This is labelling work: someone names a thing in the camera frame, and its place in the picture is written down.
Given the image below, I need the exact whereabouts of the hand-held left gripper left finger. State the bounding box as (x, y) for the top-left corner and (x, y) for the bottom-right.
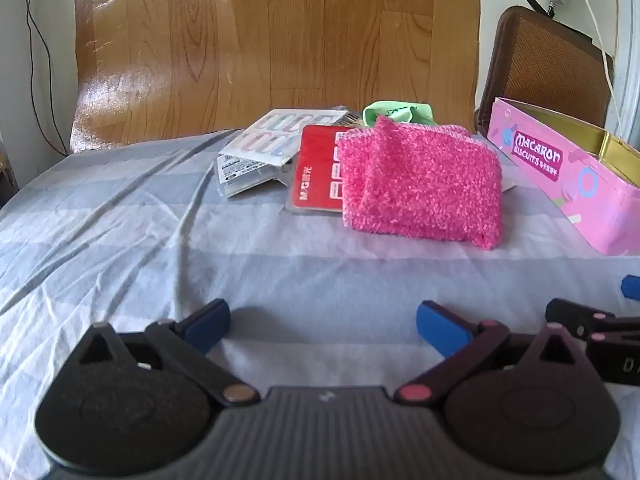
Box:
(65, 298), (261, 407)

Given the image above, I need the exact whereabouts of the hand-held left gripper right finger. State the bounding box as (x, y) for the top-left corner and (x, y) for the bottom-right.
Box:
(394, 300), (591, 406)

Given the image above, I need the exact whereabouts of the pink biscuit tin box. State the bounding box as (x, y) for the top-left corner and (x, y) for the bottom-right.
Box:
(487, 97), (640, 257)

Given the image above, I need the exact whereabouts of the pink fluffy towel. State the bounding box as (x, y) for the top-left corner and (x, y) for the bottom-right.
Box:
(337, 115), (504, 251)

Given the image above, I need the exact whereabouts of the light green cloth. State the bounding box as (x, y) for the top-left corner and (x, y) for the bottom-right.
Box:
(361, 100), (435, 129)

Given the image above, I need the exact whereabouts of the small clear labelled packet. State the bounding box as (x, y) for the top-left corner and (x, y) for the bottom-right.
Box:
(215, 154), (291, 200)

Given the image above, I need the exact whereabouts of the red card package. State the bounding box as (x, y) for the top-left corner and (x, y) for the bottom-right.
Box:
(285, 124), (352, 216)

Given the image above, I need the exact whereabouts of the wood grain backdrop sheet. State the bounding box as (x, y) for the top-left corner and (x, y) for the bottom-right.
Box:
(70, 0), (484, 157)

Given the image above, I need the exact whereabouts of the white cable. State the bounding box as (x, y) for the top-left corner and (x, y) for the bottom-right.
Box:
(570, 0), (627, 137)

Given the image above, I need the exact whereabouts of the white window frame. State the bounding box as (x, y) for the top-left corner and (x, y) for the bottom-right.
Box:
(602, 0), (640, 147)

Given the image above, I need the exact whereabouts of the thin black cable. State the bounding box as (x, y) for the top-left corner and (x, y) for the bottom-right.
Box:
(19, 0), (69, 157)

